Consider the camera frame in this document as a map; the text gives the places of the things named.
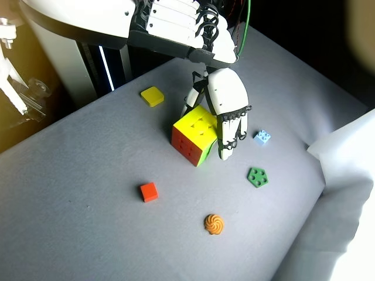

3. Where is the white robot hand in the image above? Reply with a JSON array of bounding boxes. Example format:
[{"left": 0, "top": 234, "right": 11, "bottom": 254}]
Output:
[
  {"left": 180, "top": 67, "right": 253, "bottom": 161},
  {"left": 19, "top": 0, "right": 240, "bottom": 64}
]

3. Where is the Rubik's cube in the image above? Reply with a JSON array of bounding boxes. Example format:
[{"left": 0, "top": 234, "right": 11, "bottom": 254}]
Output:
[{"left": 171, "top": 104, "right": 219, "bottom": 167}]

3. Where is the red cube block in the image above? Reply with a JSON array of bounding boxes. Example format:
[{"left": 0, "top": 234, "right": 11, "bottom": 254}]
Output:
[{"left": 139, "top": 181, "right": 159, "bottom": 203}]

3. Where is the thin lit strip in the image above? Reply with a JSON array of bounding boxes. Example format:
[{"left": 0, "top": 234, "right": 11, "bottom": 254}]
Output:
[{"left": 98, "top": 45, "right": 115, "bottom": 92}]

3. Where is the wide white support column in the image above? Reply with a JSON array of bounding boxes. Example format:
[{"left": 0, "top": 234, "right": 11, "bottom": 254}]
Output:
[{"left": 28, "top": 20, "right": 99, "bottom": 109}]

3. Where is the light blue toy brick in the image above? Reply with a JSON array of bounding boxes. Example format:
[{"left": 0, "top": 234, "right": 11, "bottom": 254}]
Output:
[{"left": 253, "top": 129, "right": 272, "bottom": 146}]

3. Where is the yellow square flat block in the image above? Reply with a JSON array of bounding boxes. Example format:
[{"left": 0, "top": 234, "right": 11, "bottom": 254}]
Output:
[{"left": 140, "top": 86, "right": 165, "bottom": 108}]

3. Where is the green pentagon block with holes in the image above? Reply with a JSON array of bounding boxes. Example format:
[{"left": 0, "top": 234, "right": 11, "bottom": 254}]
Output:
[{"left": 247, "top": 167, "right": 270, "bottom": 189}]

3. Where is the orange swirl toy cookie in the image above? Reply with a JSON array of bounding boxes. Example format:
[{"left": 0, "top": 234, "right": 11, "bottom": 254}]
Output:
[{"left": 203, "top": 214, "right": 225, "bottom": 237}]

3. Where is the white draped sheet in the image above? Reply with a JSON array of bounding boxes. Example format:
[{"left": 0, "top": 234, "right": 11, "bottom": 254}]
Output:
[{"left": 271, "top": 108, "right": 375, "bottom": 281}]

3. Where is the grey table cloth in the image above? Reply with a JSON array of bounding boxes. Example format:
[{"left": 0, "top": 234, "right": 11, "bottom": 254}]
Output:
[{"left": 0, "top": 25, "right": 370, "bottom": 281}]

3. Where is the narrow white post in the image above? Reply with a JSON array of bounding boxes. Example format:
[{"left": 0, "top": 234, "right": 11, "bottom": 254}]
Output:
[{"left": 118, "top": 45, "right": 133, "bottom": 85}]

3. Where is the green cable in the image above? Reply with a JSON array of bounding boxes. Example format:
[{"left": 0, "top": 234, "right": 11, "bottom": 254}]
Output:
[{"left": 236, "top": 0, "right": 253, "bottom": 56}]

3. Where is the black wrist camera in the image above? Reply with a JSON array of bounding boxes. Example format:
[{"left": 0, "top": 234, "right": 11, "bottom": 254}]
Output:
[{"left": 28, "top": 77, "right": 53, "bottom": 98}]

